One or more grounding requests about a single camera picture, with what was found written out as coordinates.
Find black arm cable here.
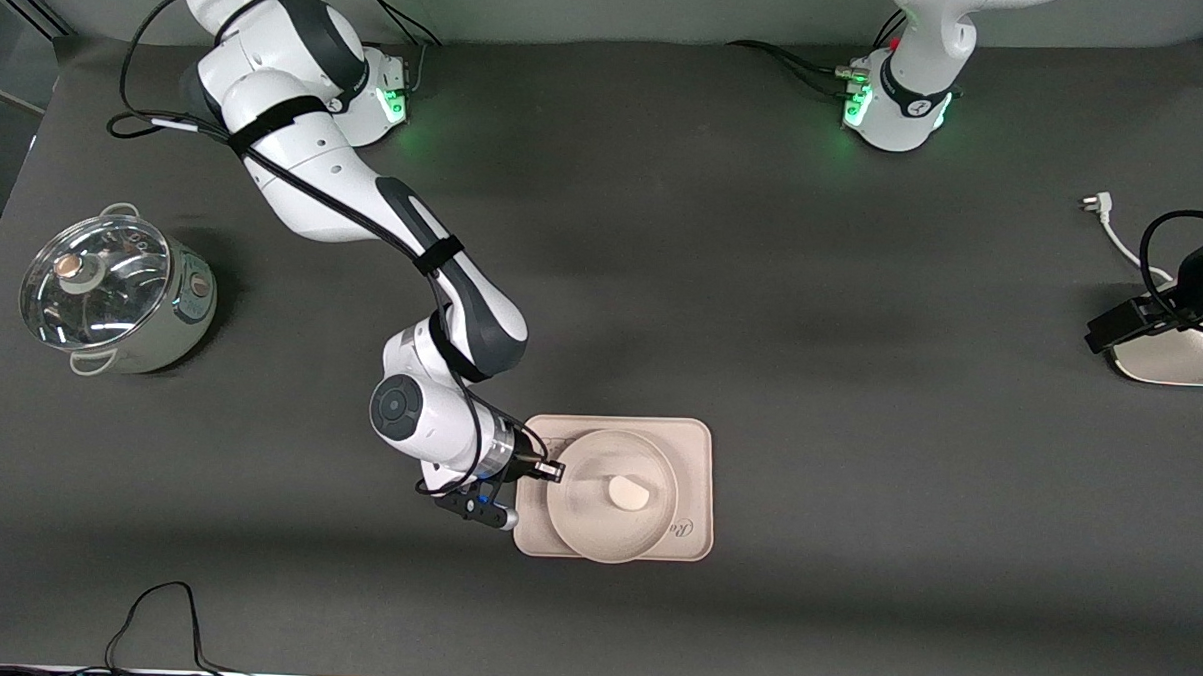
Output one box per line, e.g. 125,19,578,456
94,0,522,503
1137,207,1203,335

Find glass pot lid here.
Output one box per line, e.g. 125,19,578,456
18,211,173,354

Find white toaster power cable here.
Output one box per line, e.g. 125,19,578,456
1077,192,1178,289

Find black right arm base cables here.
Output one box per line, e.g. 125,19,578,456
342,0,446,103

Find round beige plate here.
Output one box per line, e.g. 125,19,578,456
544,427,681,566

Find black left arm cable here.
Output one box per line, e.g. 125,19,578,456
1137,207,1203,335

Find beige rectangular rabbit tray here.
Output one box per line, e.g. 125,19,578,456
512,412,719,563

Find black arm base cables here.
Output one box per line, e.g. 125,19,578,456
342,0,446,103
725,2,909,104

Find cream white toaster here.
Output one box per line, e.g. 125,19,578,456
1103,316,1203,387

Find black left arm base cables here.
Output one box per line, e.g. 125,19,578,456
725,2,909,104

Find thin black table cable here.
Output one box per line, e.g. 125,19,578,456
102,579,254,676

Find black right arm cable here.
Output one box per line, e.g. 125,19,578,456
94,0,522,503

